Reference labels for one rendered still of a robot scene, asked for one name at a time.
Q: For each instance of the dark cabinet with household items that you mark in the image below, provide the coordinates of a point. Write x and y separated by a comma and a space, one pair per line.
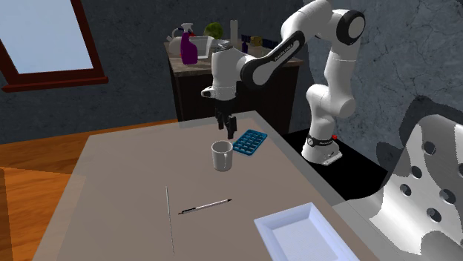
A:
267, 97

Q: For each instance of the white rectangular tray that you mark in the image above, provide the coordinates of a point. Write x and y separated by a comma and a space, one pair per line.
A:
303, 235

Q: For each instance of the black and silver pen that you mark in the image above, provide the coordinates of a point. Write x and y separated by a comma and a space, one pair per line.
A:
206, 206

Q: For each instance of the blue ice cube tray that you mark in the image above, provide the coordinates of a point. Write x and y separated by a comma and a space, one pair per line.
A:
249, 142

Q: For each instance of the silver perforated metal object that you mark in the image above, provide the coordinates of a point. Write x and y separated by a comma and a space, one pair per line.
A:
419, 202

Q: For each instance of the white mug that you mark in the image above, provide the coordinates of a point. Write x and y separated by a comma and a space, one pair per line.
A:
221, 159

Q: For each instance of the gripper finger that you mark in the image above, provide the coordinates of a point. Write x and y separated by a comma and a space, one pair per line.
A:
221, 123
231, 126

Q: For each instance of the black robot stand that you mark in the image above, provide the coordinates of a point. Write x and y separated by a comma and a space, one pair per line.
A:
358, 177

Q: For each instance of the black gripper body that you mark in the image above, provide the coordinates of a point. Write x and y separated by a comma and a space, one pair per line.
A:
223, 107

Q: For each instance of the dark wooden framed window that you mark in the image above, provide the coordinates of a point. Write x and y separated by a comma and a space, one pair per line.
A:
43, 36

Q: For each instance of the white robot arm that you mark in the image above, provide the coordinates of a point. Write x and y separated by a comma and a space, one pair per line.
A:
332, 108

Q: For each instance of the thin grey metal rod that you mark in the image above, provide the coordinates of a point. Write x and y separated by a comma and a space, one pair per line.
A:
169, 217

